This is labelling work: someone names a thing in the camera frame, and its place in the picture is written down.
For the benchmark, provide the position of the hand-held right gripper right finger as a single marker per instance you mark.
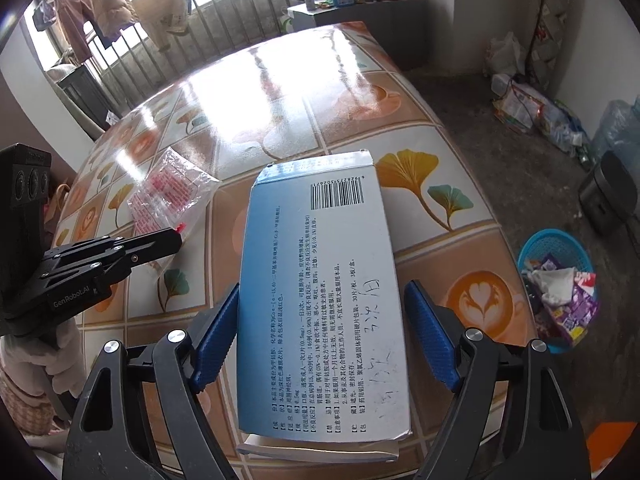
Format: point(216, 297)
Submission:
point(430, 332)

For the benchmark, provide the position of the green white small appliance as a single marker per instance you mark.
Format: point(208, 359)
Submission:
point(286, 24)

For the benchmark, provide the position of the large blue water jug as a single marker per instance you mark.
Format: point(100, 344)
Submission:
point(615, 130)

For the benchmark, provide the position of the pile of wrappers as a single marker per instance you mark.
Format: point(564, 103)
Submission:
point(535, 110)

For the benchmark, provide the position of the grey cabinet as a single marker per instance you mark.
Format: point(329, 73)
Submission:
point(380, 30)

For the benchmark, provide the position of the beige hanging cloth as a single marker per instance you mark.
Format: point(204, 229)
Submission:
point(162, 10)

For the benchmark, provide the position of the dark blue garment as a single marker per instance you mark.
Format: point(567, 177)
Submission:
point(42, 12)

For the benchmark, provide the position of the printed folded board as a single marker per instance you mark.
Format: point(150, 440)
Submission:
point(550, 35)

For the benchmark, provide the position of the clear packet red print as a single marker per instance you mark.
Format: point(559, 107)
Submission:
point(170, 190)

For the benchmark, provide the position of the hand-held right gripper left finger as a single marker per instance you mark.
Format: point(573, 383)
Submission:
point(217, 332)

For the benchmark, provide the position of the orange box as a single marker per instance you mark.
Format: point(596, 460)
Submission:
point(612, 442)

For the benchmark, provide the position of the dark chair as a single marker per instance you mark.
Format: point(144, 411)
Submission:
point(85, 100)

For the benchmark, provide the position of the white folded leaflet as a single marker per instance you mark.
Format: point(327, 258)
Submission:
point(310, 450)

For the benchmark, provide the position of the white tissue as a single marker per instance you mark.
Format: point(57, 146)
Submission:
point(552, 285)

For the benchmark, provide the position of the blue plastic basket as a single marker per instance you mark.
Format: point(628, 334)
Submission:
point(550, 242)

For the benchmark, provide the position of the black rice cooker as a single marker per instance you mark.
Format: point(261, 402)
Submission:
point(610, 195)

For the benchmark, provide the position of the white blue medicine box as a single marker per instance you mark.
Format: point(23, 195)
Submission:
point(320, 310)

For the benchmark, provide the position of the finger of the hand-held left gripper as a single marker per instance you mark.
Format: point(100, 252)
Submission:
point(150, 241)
point(145, 259)

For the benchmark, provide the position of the pink garment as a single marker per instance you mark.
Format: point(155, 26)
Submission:
point(72, 20)

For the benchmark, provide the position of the white plastic bag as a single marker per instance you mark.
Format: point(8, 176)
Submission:
point(505, 55)

